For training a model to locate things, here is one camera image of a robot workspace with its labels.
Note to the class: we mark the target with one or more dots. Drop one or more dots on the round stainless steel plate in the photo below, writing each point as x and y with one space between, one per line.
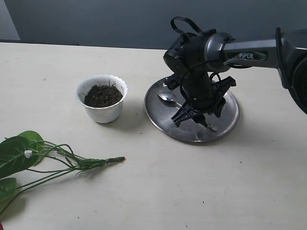
160 113

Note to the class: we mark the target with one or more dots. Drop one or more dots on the artificial anthurium plant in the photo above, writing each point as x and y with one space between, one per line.
25 151

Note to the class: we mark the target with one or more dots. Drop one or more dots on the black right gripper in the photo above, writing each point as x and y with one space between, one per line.
196 89

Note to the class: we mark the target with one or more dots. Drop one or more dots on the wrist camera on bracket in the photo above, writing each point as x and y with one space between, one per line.
220 88

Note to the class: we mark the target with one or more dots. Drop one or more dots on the dark soil in pot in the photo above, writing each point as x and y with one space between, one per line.
102 96

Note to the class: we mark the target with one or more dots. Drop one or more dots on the metal spork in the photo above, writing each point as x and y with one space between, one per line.
170 98

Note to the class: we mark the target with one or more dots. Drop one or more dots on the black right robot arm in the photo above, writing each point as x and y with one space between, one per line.
195 59

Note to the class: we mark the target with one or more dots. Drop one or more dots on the white scalloped flower pot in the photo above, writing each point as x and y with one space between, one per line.
107 114

